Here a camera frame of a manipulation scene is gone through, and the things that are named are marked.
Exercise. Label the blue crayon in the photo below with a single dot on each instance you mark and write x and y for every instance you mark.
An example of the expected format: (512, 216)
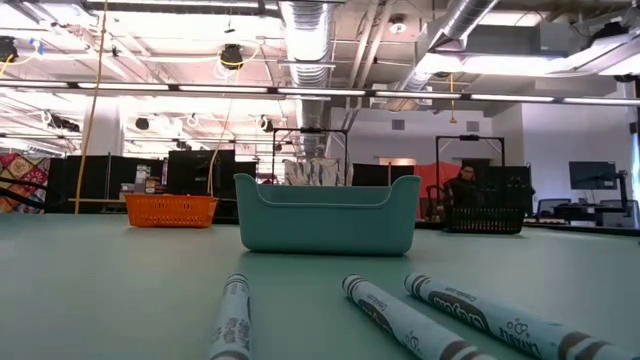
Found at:
(232, 320)
(400, 320)
(500, 320)

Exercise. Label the white patterned cloth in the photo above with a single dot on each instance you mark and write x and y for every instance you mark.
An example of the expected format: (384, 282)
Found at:
(315, 172)

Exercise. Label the clear centre tray with screws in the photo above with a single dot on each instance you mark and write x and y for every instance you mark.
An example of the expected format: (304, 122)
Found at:
(325, 225)

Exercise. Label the black partition panel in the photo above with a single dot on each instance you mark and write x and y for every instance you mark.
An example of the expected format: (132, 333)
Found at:
(370, 175)
(115, 180)
(505, 185)

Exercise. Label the black round ceiling fixture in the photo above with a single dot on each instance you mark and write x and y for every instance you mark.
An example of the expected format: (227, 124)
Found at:
(142, 124)
(267, 125)
(7, 50)

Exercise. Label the red cloth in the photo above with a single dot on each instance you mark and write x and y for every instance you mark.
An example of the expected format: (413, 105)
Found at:
(430, 175)

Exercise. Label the large black monitor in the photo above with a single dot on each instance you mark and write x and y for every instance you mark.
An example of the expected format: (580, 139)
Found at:
(200, 172)

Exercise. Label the person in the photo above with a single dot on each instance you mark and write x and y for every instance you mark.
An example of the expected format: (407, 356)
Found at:
(462, 192)

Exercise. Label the orange plastic basket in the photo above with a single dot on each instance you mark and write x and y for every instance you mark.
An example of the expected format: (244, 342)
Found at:
(170, 210)

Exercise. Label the black plastic basket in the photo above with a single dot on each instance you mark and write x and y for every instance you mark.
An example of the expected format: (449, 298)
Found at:
(482, 220)

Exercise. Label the white ceiling sensor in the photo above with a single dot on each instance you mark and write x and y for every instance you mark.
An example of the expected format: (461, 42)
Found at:
(398, 25)

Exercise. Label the stacked small boxes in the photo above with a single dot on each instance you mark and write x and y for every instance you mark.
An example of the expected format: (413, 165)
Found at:
(142, 175)

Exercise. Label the office desk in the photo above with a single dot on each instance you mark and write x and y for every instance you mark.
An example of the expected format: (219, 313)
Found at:
(580, 210)

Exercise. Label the colourful patterned quilt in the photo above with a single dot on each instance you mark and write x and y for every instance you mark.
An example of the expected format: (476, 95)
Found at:
(22, 170)

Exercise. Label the black monitor stand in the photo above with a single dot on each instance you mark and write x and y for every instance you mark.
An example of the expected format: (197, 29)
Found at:
(622, 190)

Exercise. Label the black frame stand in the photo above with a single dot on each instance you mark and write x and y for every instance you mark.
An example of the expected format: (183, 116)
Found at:
(310, 130)
(469, 137)

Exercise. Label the wall air vent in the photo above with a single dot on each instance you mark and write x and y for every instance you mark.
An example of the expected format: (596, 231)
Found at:
(398, 125)
(473, 126)

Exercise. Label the ribbed silver air duct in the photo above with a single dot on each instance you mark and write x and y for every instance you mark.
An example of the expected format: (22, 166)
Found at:
(307, 40)
(470, 15)

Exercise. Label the white rectangular air duct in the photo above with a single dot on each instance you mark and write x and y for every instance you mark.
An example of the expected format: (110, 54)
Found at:
(550, 40)

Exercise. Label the wall monitor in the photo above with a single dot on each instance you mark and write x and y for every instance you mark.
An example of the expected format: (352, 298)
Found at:
(592, 175)

